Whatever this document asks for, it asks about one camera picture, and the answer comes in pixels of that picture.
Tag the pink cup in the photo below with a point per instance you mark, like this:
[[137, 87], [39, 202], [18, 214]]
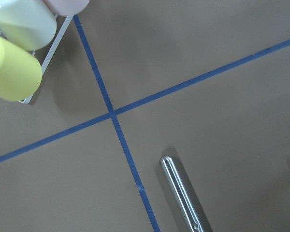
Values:
[[66, 7]]

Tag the white cup rack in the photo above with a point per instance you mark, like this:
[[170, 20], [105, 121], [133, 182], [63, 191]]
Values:
[[45, 55]]

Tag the steel muddler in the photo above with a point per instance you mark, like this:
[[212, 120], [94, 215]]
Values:
[[184, 195]]

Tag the white cup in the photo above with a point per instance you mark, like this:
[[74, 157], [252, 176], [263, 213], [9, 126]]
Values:
[[28, 24]]

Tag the yellow cup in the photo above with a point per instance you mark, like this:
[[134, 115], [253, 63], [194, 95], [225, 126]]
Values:
[[20, 72]]

